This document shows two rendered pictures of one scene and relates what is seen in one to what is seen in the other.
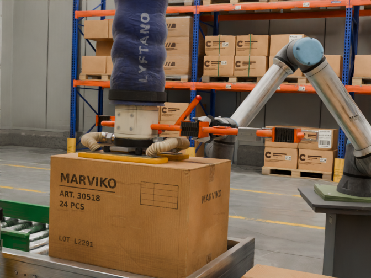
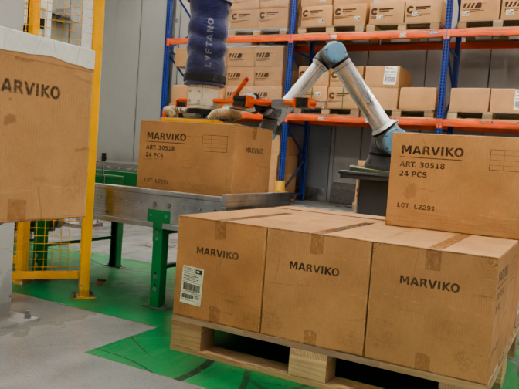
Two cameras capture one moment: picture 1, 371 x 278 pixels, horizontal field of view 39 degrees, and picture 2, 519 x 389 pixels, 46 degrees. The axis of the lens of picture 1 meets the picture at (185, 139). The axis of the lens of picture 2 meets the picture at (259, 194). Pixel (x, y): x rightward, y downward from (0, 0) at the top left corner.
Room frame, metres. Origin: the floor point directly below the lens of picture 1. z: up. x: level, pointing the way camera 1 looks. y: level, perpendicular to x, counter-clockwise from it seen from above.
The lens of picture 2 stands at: (-1.22, -0.32, 0.80)
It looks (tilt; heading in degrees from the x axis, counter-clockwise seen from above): 4 degrees down; 3
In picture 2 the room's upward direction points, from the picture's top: 4 degrees clockwise
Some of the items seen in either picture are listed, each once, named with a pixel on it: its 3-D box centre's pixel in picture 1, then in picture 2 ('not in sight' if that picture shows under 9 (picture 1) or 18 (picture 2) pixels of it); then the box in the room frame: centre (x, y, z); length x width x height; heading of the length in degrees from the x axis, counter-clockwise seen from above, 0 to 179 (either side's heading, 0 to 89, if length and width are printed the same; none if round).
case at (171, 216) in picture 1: (141, 207); (205, 161); (2.06, 0.17, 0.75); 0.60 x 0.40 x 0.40; 65
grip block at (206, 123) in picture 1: (194, 128); (243, 101); (1.94, -0.03, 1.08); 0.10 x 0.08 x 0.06; 155
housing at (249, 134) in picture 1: (249, 134); (279, 103); (1.85, -0.23, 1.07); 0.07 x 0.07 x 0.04; 65
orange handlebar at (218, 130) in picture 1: (194, 127); (245, 103); (2.07, -0.03, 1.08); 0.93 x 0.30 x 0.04; 65
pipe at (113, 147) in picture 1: (135, 142); (201, 113); (2.05, 0.20, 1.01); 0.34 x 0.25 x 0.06; 65
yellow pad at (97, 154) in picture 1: (122, 153); (191, 118); (1.96, 0.24, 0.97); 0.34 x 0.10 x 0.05; 65
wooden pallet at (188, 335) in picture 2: not in sight; (354, 333); (1.34, -0.63, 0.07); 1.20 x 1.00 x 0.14; 65
